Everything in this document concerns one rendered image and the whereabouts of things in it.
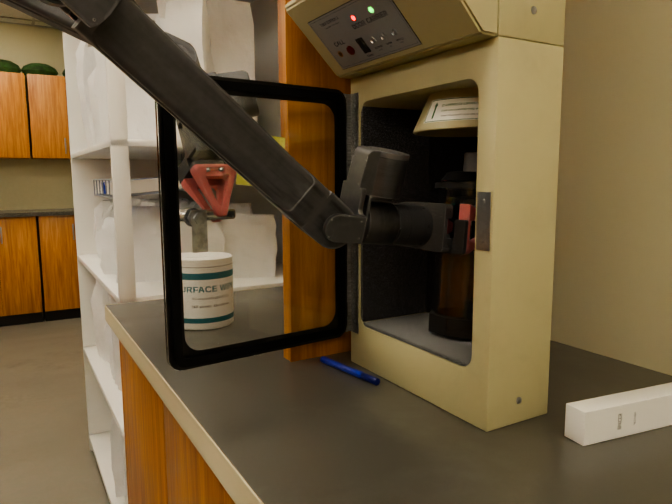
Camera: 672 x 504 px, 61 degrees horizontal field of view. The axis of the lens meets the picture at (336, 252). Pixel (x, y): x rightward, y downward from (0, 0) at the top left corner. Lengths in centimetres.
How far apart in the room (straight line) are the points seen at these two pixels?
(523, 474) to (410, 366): 25
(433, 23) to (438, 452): 50
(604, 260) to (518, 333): 41
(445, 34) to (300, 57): 32
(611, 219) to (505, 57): 49
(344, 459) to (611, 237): 66
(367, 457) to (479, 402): 16
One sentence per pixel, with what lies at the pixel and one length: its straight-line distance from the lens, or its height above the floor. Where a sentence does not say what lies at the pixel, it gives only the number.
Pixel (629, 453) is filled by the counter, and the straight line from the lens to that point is 76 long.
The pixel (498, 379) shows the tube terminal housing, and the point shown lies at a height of 100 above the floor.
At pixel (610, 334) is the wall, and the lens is 114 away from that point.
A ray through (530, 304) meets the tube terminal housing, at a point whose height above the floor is 109.
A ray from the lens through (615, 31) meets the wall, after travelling 115.
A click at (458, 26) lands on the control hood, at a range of 70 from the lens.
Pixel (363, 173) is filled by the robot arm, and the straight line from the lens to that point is 71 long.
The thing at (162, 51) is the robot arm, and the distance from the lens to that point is 60.
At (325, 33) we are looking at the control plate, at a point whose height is 146.
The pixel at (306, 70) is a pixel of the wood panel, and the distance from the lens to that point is 97.
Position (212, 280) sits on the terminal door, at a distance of 81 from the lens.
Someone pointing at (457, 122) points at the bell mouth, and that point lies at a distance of 78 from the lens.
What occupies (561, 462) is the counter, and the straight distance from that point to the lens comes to 71.
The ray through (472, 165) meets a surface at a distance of 86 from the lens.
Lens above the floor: 125
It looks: 7 degrees down
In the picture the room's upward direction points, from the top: straight up
